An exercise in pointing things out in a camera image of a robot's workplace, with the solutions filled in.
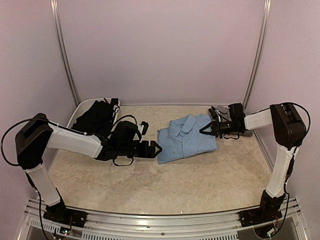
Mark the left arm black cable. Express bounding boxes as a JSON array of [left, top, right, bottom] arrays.
[[0, 114, 141, 167]]

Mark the left aluminium corner post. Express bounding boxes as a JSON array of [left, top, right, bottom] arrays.
[[49, 0, 80, 106]]

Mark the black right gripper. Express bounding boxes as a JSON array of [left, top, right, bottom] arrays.
[[200, 118, 239, 139]]

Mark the black garment in basket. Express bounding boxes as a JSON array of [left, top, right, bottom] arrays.
[[70, 98, 119, 138]]

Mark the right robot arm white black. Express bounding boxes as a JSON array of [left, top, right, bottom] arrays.
[[199, 102, 311, 227]]

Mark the white plastic laundry basket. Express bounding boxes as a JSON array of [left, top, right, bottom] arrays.
[[66, 98, 121, 128]]

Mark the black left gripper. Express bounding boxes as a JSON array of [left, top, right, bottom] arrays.
[[119, 140, 162, 159]]

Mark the front aluminium frame rail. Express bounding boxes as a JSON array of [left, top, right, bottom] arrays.
[[17, 197, 308, 240]]

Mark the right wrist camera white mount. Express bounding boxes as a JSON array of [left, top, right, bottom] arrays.
[[208, 106, 228, 123]]

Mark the light blue long sleeve shirt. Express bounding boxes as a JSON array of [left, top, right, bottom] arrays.
[[157, 113, 218, 165]]

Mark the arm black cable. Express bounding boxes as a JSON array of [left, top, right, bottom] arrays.
[[0, 114, 141, 167], [282, 101, 311, 153]]

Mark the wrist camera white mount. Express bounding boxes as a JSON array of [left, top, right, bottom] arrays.
[[136, 121, 149, 137], [208, 106, 228, 123]]

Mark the folded grey button shirt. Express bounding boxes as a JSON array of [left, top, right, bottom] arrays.
[[215, 103, 253, 140]]

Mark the right aluminium corner post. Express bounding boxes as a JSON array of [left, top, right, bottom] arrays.
[[242, 0, 272, 110]]

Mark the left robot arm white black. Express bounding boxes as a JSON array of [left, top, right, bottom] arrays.
[[15, 113, 163, 228]]

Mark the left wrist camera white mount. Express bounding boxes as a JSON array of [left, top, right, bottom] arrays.
[[136, 121, 149, 137]]

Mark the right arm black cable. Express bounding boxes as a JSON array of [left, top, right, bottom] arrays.
[[282, 101, 311, 153]]

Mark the aluminium corner post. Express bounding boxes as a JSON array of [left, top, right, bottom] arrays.
[[242, 0, 272, 110], [49, 0, 80, 106]]

